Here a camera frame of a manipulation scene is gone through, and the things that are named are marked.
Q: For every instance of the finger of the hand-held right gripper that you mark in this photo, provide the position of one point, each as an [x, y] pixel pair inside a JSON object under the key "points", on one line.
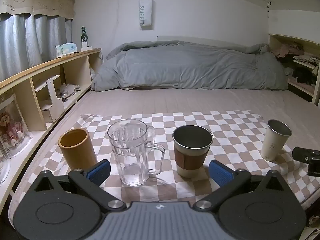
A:
{"points": [[314, 166], [303, 153]]}

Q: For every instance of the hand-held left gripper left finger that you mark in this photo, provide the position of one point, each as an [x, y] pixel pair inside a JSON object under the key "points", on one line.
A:
{"points": [[100, 171]]}

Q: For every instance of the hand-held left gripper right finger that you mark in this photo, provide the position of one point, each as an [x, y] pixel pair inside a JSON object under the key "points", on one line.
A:
{"points": [[220, 176]]}

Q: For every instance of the brown bamboo cup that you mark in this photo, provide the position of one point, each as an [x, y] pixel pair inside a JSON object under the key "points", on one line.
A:
{"points": [[77, 152]]}

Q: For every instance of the white metal cup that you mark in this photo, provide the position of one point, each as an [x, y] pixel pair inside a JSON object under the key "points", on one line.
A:
{"points": [[273, 142]]}

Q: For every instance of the metal cup with leather sleeve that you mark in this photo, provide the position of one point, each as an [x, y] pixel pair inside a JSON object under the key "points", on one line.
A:
{"points": [[191, 155]]}

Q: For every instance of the clear plastic mug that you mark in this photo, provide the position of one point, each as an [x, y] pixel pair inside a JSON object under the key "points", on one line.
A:
{"points": [[130, 176], [127, 130]]}

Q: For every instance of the brown checkered cloth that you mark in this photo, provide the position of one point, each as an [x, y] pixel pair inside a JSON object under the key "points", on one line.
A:
{"points": [[232, 130]]}

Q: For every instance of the dark folded clothes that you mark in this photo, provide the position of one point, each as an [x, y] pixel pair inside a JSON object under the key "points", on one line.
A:
{"points": [[305, 77]]}

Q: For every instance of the small wooden rack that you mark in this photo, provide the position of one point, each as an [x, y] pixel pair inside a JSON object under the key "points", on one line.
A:
{"points": [[53, 100]]}

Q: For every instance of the clear display case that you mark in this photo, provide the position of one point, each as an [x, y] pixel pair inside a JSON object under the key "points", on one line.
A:
{"points": [[22, 135]]}

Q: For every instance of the crumpled light cloth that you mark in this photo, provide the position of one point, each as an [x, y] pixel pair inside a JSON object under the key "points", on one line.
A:
{"points": [[68, 90]]}

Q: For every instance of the beige folded clothes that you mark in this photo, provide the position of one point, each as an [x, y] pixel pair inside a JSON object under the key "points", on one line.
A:
{"points": [[307, 61]]}

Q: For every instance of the brown plush doll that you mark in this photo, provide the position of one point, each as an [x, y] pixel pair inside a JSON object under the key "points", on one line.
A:
{"points": [[7, 127]]}

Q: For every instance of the pink folded clothes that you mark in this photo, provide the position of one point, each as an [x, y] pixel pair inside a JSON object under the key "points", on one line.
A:
{"points": [[287, 50]]}

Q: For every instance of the wooden bedside shelf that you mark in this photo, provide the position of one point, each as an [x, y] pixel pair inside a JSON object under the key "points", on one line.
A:
{"points": [[75, 65]]}

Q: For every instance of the grey duvet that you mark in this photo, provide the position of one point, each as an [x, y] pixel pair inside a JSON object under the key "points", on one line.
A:
{"points": [[190, 67]]}

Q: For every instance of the small white holder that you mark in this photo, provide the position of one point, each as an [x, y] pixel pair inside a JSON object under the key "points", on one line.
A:
{"points": [[87, 47]]}

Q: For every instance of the tissue pack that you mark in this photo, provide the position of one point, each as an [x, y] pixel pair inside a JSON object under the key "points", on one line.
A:
{"points": [[66, 48]]}

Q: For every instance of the white open wardrobe shelf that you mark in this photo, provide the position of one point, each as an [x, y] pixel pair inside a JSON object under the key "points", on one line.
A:
{"points": [[275, 25]]}

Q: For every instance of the green glass bottle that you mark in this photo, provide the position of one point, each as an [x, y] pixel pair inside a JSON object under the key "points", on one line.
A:
{"points": [[84, 36]]}

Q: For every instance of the grey curtain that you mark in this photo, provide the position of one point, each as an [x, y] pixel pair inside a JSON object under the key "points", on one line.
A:
{"points": [[22, 42]]}

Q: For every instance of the white hanging bag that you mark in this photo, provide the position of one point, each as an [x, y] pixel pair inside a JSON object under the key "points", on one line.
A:
{"points": [[145, 10]]}

